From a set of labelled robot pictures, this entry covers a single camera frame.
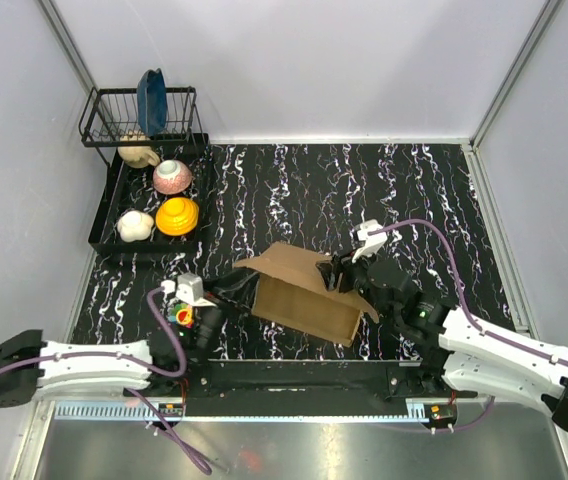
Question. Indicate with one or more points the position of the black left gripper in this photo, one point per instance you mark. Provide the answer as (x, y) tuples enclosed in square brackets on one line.
[(234, 289)]

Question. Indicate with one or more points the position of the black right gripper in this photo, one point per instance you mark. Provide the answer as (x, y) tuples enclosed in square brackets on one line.
[(346, 267)]

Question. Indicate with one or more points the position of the brown cardboard box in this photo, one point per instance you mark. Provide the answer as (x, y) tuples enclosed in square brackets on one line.
[(291, 293)]

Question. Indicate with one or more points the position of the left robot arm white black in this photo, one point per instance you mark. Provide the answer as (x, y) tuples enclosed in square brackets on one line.
[(33, 368)]

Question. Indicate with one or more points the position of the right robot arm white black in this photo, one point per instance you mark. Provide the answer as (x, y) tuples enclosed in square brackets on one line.
[(468, 354)]

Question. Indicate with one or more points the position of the rainbow flower toy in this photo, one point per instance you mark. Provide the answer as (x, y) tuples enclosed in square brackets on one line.
[(182, 315)]

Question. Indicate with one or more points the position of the orange ribbed bowl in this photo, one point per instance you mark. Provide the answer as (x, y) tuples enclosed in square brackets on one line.
[(177, 216)]

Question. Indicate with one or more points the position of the pink patterned bowl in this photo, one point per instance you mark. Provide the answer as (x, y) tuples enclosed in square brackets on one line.
[(172, 177)]

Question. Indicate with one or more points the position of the black tray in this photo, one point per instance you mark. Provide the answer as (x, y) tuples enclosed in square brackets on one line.
[(129, 189)]

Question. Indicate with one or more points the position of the beige mug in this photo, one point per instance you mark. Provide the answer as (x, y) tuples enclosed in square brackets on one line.
[(137, 157)]

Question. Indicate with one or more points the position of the blue plate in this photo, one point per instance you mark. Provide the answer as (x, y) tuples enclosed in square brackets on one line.
[(152, 102)]

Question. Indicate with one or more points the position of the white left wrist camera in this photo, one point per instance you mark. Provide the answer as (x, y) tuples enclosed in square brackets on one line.
[(189, 289)]

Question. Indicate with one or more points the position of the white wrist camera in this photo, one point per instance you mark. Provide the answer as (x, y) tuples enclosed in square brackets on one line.
[(189, 289), (370, 237)]

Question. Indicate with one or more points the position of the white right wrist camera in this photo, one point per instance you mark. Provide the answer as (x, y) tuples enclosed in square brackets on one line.
[(370, 237)]

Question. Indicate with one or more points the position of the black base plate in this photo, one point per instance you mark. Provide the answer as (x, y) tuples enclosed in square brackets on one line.
[(264, 390)]

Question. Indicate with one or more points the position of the black wire dish rack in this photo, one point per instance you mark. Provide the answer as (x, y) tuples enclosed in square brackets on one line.
[(114, 117)]

